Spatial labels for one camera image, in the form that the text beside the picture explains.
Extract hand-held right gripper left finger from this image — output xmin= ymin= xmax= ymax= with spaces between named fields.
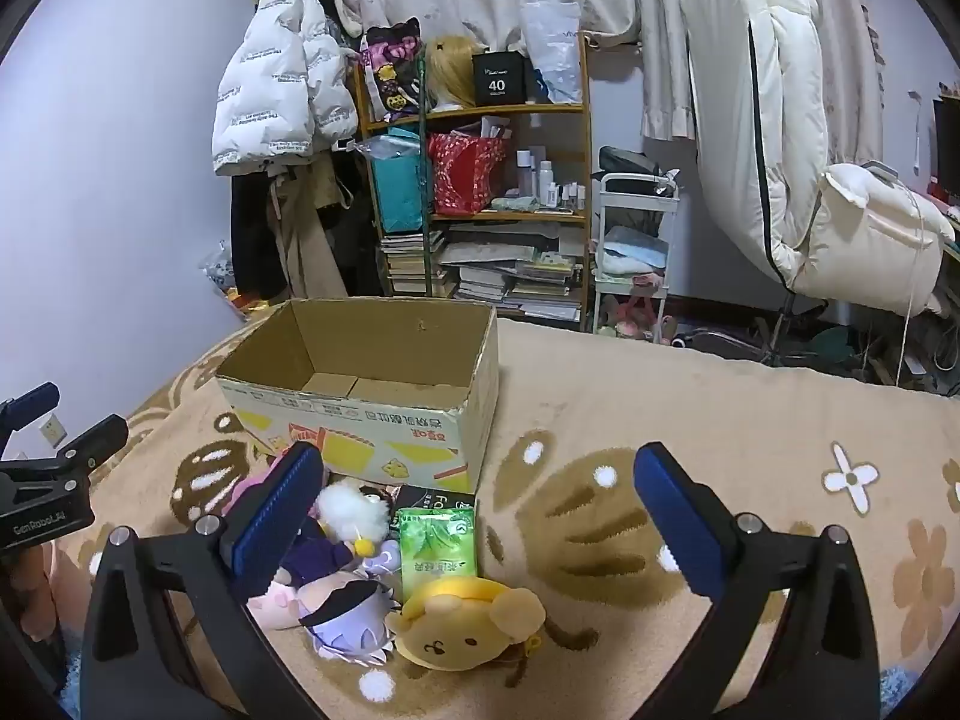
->
xmin=79 ymin=441 xmax=325 ymax=720

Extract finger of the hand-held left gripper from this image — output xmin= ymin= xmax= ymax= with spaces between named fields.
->
xmin=0 ymin=382 xmax=61 ymax=458
xmin=0 ymin=414 xmax=130 ymax=496

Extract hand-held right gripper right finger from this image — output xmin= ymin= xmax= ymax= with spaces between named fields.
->
xmin=632 ymin=442 xmax=882 ymax=720

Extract black packet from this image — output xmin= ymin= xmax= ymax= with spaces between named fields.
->
xmin=390 ymin=484 xmax=477 ymax=522

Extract cardboard box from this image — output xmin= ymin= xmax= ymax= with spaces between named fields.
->
xmin=215 ymin=298 xmax=501 ymax=496

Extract green tissue packet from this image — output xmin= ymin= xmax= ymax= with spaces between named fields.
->
xmin=396 ymin=506 xmax=479 ymax=605

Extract yellow bear plush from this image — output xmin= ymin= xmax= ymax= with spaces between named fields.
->
xmin=386 ymin=577 xmax=601 ymax=691

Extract person's left hand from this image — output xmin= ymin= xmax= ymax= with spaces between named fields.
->
xmin=0 ymin=540 xmax=61 ymax=642

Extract white fluffy plush toy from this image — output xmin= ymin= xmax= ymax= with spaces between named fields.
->
xmin=313 ymin=481 xmax=391 ymax=556

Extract beige printed blanket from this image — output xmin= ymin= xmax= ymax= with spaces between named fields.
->
xmin=15 ymin=315 xmax=960 ymax=720

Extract purple-haired plush doll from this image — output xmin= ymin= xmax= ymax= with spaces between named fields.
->
xmin=274 ymin=525 xmax=402 ymax=665

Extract pink plush toys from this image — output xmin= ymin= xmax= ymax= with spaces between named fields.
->
xmin=600 ymin=292 xmax=676 ymax=342

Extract plastic bag with toys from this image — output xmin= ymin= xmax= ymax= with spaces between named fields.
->
xmin=201 ymin=240 xmax=241 ymax=301

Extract black coat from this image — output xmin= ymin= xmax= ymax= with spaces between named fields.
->
xmin=229 ymin=165 xmax=293 ymax=301

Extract folded light cloth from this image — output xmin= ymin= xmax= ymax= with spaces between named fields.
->
xmin=600 ymin=225 xmax=670 ymax=275

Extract beige coat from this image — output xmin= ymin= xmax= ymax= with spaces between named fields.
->
xmin=266 ymin=157 xmax=353 ymax=301

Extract dark hanging garment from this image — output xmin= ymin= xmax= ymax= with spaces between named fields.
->
xmin=315 ymin=150 xmax=383 ymax=297

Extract stack of books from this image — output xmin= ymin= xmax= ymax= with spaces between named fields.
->
xmin=379 ymin=229 xmax=458 ymax=297

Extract pile of books and papers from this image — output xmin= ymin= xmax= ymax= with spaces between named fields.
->
xmin=439 ymin=221 xmax=586 ymax=320

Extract white trolley cart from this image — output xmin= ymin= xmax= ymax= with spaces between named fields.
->
xmin=592 ymin=171 xmax=682 ymax=342

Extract white cushion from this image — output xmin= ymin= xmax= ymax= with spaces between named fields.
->
xmin=795 ymin=163 xmax=957 ymax=316

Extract teal bag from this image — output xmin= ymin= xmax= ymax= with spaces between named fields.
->
xmin=371 ymin=127 xmax=428 ymax=233

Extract dark bag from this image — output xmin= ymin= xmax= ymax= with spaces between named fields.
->
xmin=598 ymin=145 xmax=680 ymax=181

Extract row of cosmetic bottles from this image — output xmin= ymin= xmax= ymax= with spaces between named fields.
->
xmin=514 ymin=146 xmax=587 ymax=211

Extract green pole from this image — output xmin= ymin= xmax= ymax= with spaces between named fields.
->
xmin=420 ymin=45 xmax=434 ymax=297

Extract red bag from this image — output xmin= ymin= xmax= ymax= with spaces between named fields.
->
xmin=427 ymin=131 xmax=509 ymax=216

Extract white puffer jacket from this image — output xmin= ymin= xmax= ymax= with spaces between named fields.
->
xmin=211 ymin=0 xmax=361 ymax=177

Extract wooden shelf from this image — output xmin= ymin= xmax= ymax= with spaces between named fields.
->
xmin=352 ymin=34 xmax=593 ymax=320

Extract black and pink printed bag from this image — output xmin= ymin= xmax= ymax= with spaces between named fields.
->
xmin=360 ymin=19 xmax=428 ymax=121

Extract black monitor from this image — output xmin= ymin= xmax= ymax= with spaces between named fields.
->
xmin=932 ymin=97 xmax=960 ymax=203

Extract black box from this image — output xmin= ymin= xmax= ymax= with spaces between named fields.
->
xmin=472 ymin=51 xmax=530 ymax=104

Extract blonde wig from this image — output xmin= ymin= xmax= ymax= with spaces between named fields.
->
xmin=424 ymin=35 xmax=481 ymax=110

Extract clear plastic bag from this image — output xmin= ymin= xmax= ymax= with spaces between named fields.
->
xmin=520 ymin=1 xmax=584 ymax=104

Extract metal chair frame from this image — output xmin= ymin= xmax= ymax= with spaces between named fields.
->
xmin=754 ymin=289 xmax=826 ymax=368

